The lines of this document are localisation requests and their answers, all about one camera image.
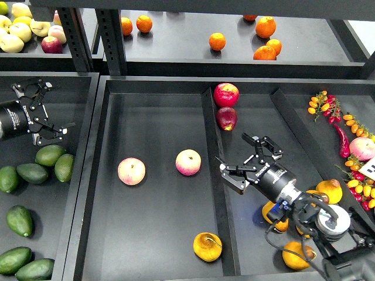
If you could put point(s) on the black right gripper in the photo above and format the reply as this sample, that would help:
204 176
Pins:
272 180

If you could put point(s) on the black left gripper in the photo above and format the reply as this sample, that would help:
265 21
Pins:
27 114

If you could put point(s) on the dark green avocado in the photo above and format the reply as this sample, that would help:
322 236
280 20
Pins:
19 220

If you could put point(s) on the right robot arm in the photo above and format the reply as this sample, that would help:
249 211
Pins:
347 254

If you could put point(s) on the green avocado top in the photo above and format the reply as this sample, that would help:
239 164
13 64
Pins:
48 155

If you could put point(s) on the green avocado right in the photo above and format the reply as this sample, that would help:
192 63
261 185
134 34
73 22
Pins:
63 168

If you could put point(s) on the dark avocado middle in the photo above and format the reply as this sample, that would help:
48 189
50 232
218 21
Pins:
33 173

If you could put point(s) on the green avocado far left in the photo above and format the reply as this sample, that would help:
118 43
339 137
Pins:
9 179

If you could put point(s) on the yellow pear with stem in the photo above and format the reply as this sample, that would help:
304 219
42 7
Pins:
319 195

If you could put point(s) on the pale pear top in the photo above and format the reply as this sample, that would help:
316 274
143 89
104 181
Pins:
20 9

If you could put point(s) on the yellow pear bottom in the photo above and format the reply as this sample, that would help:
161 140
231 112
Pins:
294 256

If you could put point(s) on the black left tray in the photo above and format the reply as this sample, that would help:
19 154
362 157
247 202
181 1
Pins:
52 203

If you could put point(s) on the black tray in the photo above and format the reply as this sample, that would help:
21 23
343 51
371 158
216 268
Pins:
52 203
146 231

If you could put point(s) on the dark red apple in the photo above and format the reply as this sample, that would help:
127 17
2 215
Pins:
226 118

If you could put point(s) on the pink apple centre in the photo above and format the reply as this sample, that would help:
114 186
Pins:
188 162

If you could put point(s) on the pink apple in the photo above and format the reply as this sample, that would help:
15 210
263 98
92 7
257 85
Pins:
131 171
188 162

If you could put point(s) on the red apple on shelf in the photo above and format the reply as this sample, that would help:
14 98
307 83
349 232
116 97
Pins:
51 45

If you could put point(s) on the yellow apple front left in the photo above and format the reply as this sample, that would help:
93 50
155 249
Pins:
11 44

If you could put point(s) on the pale peach on shelf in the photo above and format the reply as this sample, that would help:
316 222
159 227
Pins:
57 32

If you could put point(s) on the yellow apple with stem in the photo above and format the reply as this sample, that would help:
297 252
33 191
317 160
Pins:
40 28

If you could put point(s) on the yellow apple middle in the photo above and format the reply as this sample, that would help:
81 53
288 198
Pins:
22 31

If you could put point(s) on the yellow lemon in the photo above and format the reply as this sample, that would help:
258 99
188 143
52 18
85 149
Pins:
22 19

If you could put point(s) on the yellow apple left edge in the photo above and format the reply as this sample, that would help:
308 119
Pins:
5 23

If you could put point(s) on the cherry tomato bunch top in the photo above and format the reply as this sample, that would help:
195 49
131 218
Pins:
327 105

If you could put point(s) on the red chili pepper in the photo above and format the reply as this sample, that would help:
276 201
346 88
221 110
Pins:
344 142

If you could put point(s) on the pink apple left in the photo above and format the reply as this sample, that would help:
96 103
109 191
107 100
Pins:
131 171

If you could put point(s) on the orange front right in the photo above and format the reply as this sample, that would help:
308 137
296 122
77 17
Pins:
265 53

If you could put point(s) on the black centre tray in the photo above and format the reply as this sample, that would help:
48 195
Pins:
146 231

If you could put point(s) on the green lime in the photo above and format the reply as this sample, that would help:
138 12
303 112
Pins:
4 8

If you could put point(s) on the cherry tomato bunch lower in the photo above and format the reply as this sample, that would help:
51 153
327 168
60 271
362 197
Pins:
361 186

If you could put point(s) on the black perforated post left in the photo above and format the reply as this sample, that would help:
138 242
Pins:
73 27

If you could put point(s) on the black perforated post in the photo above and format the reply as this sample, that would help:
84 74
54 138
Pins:
110 29
73 27

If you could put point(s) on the pale peach behind post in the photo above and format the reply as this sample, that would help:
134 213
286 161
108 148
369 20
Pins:
56 18

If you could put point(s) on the black perforated post right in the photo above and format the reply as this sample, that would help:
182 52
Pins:
110 29

